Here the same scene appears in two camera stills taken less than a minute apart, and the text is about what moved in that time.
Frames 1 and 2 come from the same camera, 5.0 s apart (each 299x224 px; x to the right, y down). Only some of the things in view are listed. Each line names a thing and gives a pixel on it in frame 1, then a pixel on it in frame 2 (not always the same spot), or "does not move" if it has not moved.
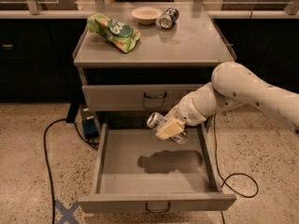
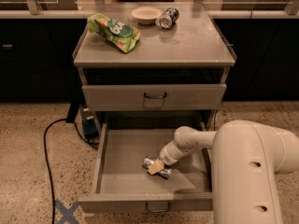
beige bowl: x=146 y=15 does not move
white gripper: x=189 y=111 -> x=167 y=158
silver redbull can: x=155 y=120 -> x=165 y=172
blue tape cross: x=65 y=213 does not move
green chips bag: x=124 y=35 does not move
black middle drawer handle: x=158 y=211 does not move
